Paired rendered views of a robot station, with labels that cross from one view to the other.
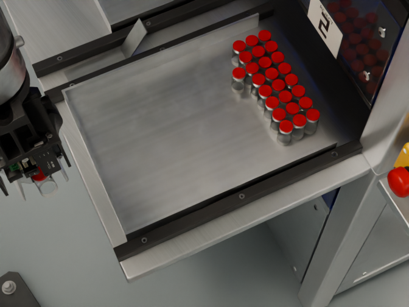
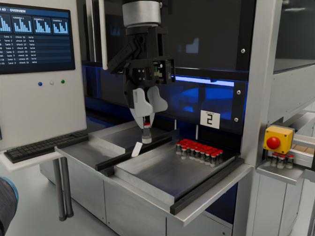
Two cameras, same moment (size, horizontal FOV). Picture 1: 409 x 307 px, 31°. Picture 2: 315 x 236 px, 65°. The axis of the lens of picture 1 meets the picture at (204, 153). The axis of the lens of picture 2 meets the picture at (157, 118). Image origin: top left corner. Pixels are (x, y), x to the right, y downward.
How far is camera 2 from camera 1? 72 cm
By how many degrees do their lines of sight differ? 50
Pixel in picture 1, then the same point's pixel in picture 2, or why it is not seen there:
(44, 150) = (168, 62)
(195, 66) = (163, 157)
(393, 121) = (255, 126)
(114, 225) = (162, 204)
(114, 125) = (141, 176)
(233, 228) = (217, 192)
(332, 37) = (215, 120)
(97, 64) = not seen: hidden behind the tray
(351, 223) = (248, 217)
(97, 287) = not seen: outside the picture
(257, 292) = not seen: outside the picture
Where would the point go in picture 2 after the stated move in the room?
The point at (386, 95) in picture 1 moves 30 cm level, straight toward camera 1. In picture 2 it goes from (248, 118) to (285, 154)
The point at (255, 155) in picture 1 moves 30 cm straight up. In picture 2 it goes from (206, 171) to (211, 84)
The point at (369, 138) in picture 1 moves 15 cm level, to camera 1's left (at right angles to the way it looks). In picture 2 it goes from (245, 150) to (210, 157)
